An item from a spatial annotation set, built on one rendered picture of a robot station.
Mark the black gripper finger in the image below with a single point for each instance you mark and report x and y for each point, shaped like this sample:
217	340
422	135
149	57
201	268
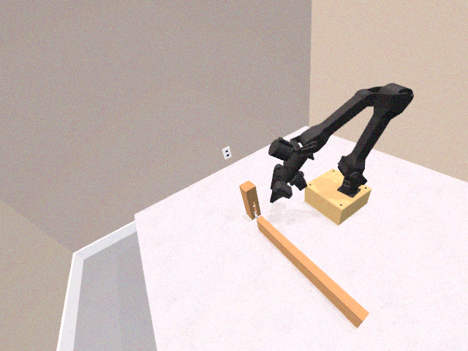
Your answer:
274	196
274	179

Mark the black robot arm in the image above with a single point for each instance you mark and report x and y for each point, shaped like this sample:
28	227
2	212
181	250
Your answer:
389	101

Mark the brown wooden post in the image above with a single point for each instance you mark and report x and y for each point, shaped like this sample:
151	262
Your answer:
250	199

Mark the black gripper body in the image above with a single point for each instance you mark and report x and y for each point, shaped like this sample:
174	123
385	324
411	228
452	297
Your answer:
285	173

